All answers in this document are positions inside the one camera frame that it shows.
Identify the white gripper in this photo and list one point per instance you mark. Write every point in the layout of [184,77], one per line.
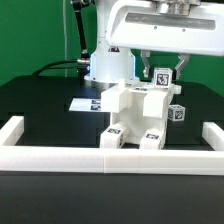
[137,25]

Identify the white chair back piece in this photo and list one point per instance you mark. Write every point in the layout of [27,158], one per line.
[151,100]

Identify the white chair seat piece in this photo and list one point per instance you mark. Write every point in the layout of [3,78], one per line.
[140,117]

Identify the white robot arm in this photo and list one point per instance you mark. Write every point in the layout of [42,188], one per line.
[109,64]

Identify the white marker sheet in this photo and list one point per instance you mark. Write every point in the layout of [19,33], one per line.
[85,105]

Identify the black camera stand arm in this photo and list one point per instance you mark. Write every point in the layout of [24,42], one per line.
[77,7]

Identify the white U-shaped fence frame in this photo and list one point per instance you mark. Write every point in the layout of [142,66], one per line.
[92,160]

